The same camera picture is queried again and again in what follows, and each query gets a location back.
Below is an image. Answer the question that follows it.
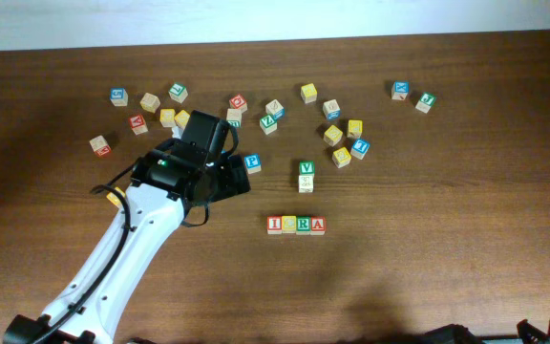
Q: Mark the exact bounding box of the yellow block upper right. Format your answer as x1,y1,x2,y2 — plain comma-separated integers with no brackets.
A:
347,119,363,140

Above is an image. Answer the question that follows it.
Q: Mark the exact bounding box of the wood block red side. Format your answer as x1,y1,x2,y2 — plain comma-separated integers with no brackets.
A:
89,136,112,158

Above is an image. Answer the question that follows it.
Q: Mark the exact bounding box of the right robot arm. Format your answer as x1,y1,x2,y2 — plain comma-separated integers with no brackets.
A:
417,319,550,344

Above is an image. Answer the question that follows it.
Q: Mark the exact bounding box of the green V block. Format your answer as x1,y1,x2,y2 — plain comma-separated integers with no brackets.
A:
298,161,315,193

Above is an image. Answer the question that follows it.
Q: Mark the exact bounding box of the wood block blue front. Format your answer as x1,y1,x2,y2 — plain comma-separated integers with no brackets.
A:
323,99,341,120

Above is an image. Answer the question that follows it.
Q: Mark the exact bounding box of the plain wooden block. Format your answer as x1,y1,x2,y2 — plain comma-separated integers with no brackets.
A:
140,93,160,113

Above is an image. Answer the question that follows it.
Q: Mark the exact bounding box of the green Z block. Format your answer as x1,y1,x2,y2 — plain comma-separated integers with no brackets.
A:
260,115,277,135

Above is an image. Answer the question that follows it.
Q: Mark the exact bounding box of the wood block blue side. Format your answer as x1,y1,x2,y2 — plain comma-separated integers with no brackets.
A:
265,99,285,120

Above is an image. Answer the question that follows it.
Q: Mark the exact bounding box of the yellow block left pair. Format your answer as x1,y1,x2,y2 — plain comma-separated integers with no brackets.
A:
159,109,177,127

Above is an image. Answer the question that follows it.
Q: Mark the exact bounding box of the green L block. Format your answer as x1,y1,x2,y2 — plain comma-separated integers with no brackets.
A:
168,82,188,103

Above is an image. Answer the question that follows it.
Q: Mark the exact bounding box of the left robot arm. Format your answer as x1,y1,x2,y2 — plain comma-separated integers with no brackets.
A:
3,111,250,343

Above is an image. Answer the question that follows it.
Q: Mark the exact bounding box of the red G block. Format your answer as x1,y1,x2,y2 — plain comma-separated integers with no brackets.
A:
229,94,247,113

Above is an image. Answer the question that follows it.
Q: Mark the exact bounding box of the blue block far left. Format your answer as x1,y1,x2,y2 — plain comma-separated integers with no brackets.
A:
110,88,128,107

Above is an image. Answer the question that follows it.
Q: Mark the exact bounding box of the red A block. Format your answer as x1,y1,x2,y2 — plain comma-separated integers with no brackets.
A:
310,217,327,236

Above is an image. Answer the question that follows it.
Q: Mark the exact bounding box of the red I block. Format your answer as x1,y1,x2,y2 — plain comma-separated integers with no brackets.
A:
266,216,283,235

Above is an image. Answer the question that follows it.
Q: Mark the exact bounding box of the blue T block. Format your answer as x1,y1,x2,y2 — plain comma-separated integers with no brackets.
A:
350,139,370,160

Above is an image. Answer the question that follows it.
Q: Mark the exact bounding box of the red K block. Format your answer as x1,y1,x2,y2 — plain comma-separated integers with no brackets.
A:
128,115,148,136

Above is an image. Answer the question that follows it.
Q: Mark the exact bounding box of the green R block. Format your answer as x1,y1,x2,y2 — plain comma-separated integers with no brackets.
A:
296,216,311,235

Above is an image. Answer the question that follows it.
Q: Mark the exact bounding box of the yellow block pair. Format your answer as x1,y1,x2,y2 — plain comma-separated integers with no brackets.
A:
159,109,177,127
174,110,190,130

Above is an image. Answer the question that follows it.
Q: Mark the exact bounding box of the yellow block centre right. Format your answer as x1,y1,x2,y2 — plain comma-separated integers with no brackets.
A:
324,125,343,146

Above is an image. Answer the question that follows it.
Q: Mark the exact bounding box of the yellow block lower right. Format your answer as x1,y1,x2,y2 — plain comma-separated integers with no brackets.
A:
332,147,351,168

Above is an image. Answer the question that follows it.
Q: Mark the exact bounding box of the wood block green side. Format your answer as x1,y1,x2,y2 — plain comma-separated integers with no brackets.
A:
226,108,243,128

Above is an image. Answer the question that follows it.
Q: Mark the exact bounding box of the blue P block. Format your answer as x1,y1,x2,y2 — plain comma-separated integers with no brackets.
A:
243,154,262,174

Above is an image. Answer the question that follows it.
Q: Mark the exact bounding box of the yellow block top centre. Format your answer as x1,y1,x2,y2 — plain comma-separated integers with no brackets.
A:
301,83,318,104

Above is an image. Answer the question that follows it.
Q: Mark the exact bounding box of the green J block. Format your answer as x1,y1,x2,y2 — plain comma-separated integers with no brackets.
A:
415,93,436,114

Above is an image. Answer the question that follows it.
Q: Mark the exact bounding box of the yellow block lower left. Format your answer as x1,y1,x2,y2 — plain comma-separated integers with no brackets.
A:
106,187,126,209

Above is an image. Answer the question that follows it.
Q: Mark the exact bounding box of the blue X block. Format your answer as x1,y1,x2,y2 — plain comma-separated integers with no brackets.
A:
391,81,410,100

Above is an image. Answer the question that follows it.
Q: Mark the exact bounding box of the yellow C block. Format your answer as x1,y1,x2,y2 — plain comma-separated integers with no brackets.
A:
282,215,297,234

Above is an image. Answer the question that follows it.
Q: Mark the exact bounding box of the yellow block right pair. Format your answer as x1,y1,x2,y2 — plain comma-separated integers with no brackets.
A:
174,110,190,130

